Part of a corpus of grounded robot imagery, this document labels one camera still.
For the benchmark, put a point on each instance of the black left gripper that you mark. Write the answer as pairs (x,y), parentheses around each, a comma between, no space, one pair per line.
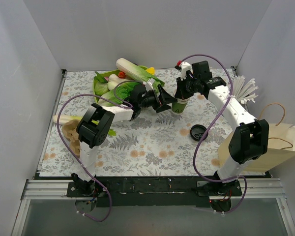
(159,98)

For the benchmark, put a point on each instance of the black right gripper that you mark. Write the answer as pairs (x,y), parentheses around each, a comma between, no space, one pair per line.
(182,89)

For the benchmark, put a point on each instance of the green paper coffee cup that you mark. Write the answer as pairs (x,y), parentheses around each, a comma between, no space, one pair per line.
(179,106)

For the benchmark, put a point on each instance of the black plastic cup lid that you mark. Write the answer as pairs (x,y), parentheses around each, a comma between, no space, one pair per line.
(197,131)

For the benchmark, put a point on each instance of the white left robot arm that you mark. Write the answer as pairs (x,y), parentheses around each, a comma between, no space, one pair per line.
(95,124)

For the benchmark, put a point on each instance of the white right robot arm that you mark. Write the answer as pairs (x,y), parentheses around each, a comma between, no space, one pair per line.
(216,92)

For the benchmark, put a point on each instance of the yellow pepper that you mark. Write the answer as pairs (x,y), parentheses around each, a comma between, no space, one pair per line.
(151,70)

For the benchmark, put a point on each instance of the floral table mat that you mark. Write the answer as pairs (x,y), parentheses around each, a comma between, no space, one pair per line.
(150,145)

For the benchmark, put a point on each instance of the napa cabbage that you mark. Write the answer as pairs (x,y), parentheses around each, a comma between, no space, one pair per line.
(137,73)

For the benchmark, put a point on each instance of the red orange pepper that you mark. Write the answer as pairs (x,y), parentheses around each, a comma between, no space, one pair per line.
(122,74)

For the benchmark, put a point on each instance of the white bok choy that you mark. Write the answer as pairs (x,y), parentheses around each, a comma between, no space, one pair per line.
(113,81)

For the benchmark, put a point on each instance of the white wrapped straws bundle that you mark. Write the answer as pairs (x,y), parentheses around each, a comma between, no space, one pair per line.
(243,91)

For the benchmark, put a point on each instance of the green vegetable tray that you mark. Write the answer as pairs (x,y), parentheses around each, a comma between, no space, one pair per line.
(120,92)

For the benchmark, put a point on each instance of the brown cardboard cup carrier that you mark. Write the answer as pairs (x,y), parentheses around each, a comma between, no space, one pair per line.
(70,133)

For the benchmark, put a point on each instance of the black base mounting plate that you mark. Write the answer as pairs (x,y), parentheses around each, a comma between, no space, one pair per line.
(152,191)

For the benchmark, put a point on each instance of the green celery stalks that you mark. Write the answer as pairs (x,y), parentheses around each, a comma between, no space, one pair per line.
(66,118)

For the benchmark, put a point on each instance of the brown paper bag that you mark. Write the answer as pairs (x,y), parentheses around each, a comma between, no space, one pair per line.
(280,145)

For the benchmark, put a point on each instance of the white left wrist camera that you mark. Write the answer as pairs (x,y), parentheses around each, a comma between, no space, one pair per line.
(149,85)

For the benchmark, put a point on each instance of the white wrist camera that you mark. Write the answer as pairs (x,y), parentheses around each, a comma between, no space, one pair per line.
(149,85)
(183,67)

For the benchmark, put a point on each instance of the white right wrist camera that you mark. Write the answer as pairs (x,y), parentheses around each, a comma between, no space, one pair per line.
(183,67)

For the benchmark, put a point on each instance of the aluminium frame rail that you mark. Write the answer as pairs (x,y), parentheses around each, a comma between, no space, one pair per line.
(257,188)

